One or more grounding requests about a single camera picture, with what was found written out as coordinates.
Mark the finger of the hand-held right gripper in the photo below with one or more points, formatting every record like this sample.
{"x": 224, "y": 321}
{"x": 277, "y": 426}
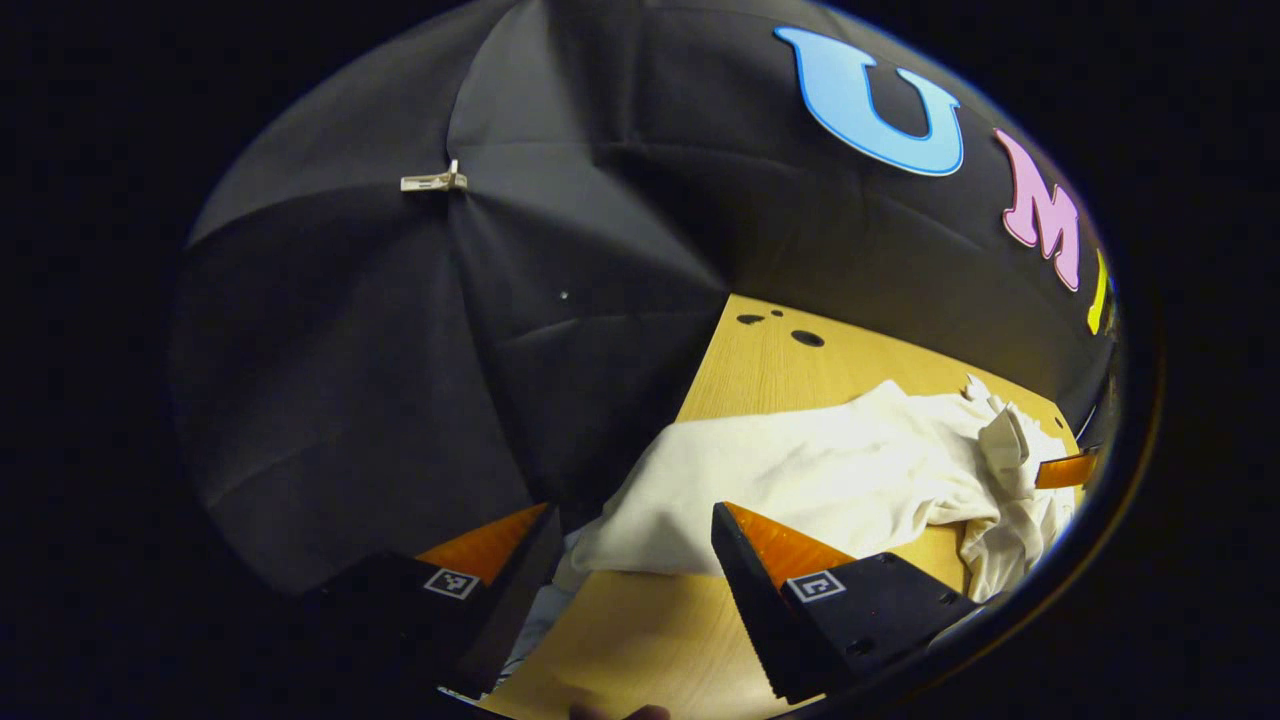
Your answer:
{"x": 1065, "y": 470}

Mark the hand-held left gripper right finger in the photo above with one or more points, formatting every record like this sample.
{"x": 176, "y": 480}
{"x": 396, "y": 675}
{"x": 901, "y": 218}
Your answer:
{"x": 755, "y": 600}

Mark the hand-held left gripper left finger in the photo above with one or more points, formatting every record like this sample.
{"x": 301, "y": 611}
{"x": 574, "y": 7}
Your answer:
{"x": 515, "y": 600}

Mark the white garment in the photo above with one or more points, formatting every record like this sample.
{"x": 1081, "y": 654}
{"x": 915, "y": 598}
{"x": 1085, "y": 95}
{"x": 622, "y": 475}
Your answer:
{"x": 800, "y": 470}

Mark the black backdrop cloth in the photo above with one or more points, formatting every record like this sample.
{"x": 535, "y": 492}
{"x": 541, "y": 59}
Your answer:
{"x": 400, "y": 350}

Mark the white cloth clip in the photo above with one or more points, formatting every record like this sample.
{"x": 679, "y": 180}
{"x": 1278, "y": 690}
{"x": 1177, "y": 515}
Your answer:
{"x": 433, "y": 182}

